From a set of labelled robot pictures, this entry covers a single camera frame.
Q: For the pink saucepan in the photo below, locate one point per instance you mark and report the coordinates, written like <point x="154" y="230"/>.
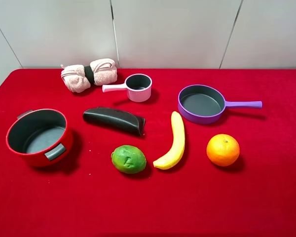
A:
<point x="137" y="86"/>

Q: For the orange fruit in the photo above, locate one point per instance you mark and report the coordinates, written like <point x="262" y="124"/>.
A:
<point x="223" y="150"/>

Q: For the pink rolled towel black band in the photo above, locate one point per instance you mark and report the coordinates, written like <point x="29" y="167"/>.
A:
<point x="78" y="78"/>

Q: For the yellow banana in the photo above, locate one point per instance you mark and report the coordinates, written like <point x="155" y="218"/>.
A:
<point x="174" y="155"/>

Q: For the purple frying pan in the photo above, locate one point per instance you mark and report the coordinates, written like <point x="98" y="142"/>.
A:
<point x="203" y="104"/>

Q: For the red pot grey handles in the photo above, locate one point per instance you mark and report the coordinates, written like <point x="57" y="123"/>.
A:
<point x="40" y="137"/>

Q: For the green lime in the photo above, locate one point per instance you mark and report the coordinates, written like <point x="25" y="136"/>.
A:
<point x="128" y="159"/>

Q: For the red tablecloth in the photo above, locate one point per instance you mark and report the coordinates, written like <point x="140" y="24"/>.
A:
<point x="84" y="195"/>

